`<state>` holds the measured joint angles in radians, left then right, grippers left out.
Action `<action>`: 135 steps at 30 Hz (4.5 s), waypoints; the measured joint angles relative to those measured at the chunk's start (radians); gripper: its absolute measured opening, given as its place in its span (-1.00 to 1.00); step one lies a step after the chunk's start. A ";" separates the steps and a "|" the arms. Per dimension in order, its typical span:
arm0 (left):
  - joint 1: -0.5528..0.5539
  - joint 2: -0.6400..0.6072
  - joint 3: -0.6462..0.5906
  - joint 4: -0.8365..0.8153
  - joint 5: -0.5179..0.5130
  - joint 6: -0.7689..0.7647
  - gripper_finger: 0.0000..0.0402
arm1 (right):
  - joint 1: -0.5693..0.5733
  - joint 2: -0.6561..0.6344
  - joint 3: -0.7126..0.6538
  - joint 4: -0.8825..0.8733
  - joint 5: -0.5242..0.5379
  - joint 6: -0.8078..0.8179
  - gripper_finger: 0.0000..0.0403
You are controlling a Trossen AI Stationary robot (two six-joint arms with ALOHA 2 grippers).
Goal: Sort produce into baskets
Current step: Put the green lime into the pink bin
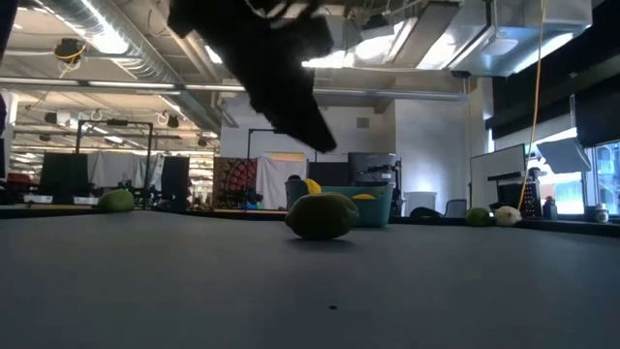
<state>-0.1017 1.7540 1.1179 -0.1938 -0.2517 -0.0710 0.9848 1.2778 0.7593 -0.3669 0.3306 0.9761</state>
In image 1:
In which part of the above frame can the dark grey equipment box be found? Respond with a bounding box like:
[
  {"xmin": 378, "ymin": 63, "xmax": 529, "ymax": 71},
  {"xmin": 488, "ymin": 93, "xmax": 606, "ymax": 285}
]
[{"xmin": 347, "ymin": 151, "xmax": 403, "ymax": 188}]

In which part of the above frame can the white garlic bulb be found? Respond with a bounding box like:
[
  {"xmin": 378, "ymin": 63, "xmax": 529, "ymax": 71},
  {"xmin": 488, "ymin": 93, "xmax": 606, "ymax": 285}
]
[{"xmin": 493, "ymin": 205, "xmax": 523, "ymax": 228}]

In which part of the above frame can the black rounded object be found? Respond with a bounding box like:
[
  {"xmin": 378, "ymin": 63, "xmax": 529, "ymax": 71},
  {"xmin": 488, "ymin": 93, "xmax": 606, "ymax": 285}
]
[{"xmin": 409, "ymin": 206, "xmax": 445, "ymax": 219}]

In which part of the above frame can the grey light panel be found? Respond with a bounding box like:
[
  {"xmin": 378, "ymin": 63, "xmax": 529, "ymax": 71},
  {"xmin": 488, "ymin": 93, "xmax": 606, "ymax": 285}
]
[{"xmin": 536, "ymin": 137, "xmax": 593, "ymax": 175}]

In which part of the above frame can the white board panel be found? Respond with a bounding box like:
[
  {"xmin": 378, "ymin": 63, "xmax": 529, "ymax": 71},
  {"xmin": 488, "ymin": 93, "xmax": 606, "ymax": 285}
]
[{"xmin": 469, "ymin": 143, "xmax": 528, "ymax": 210}]

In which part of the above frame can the dark bottle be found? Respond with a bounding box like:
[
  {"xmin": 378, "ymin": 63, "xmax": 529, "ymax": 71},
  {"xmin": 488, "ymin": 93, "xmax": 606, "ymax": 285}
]
[{"xmin": 542, "ymin": 195, "xmax": 560, "ymax": 221}]

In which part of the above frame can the green lime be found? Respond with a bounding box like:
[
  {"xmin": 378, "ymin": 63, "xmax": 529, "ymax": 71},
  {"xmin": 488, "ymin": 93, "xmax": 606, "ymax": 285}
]
[
  {"xmin": 98, "ymin": 188, "xmax": 137, "ymax": 214},
  {"xmin": 464, "ymin": 206, "xmax": 495, "ymax": 228},
  {"xmin": 284, "ymin": 191, "xmax": 360, "ymax": 241}
]

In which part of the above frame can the grey ceiling pipe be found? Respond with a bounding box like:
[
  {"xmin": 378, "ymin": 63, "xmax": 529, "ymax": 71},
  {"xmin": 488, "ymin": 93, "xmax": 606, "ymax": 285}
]
[{"xmin": 0, "ymin": 76, "xmax": 469, "ymax": 102}]

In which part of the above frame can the white bin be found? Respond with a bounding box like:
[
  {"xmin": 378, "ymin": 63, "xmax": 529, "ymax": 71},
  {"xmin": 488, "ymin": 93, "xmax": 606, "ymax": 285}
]
[{"xmin": 403, "ymin": 190, "xmax": 438, "ymax": 217}]

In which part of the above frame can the yellow hanging cable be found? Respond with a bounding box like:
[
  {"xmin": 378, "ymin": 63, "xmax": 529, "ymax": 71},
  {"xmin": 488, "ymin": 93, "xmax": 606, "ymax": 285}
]
[{"xmin": 516, "ymin": 0, "xmax": 545, "ymax": 211}]

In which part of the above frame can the white hanging cloth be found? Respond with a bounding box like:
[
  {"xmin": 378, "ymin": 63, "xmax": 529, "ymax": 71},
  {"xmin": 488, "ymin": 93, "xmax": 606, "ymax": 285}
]
[
  {"xmin": 255, "ymin": 153, "xmax": 308, "ymax": 211},
  {"xmin": 86, "ymin": 150, "xmax": 164, "ymax": 190}
]

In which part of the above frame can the window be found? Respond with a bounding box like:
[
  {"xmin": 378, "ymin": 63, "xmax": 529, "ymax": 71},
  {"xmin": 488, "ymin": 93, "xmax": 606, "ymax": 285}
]
[{"xmin": 583, "ymin": 139, "xmax": 620, "ymax": 217}]

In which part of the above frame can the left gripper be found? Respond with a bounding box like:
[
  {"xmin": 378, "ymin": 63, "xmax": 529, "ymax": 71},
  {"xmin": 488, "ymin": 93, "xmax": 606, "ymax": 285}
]
[{"xmin": 167, "ymin": 0, "xmax": 338, "ymax": 153}]

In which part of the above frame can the grey office chair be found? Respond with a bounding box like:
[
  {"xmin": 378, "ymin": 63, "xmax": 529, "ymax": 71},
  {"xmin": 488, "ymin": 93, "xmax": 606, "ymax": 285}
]
[{"xmin": 444, "ymin": 198, "xmax": 469, "ymax": 219}]

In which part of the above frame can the teal green plastic basket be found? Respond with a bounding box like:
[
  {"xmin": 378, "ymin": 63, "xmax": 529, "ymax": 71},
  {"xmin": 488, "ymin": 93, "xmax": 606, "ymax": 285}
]
[{"xmin": 284, "ymin": 178, "xmax": 395, "ymax": 229}]

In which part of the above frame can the ceiling light panel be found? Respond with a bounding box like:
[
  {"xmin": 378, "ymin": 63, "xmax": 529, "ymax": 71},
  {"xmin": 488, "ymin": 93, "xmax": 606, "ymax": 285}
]
[{"xmin": 202, "ymin": 45, "xmax": 351, "ymax": 70}]

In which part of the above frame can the black table frame rail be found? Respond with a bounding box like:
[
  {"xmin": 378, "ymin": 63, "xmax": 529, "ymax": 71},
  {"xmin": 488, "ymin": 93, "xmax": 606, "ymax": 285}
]
[{"xmin": 0, "ymin": 203, "xmax": 620, "ymax": 238}]

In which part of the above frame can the black monitor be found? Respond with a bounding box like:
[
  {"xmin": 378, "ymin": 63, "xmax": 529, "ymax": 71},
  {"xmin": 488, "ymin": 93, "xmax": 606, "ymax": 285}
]
[
  {"xmin": 306, "ymin": 160, "xmax": 351, "ymax": 188},
  {"xmin": 39, "ymin": 151, "xmax": 90, "ymax": 206},
  {"xmin": 160, "ymin": 155, "xmax": 192, "ymax": 212}
]

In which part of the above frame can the yellow ceiling cable reel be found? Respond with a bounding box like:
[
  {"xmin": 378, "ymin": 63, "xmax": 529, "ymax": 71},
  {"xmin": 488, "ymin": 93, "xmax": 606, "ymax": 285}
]
[{"xmin": 52, "ymin": 37, "xmax": 89, "ymax": 79}]

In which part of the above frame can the patterned red tapestry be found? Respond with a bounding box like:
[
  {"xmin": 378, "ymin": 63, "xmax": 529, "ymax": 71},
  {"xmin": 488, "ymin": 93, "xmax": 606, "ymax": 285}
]
[{"xmin": 212, "ymin": 155, "xmax": 259, "ymax": 210}]

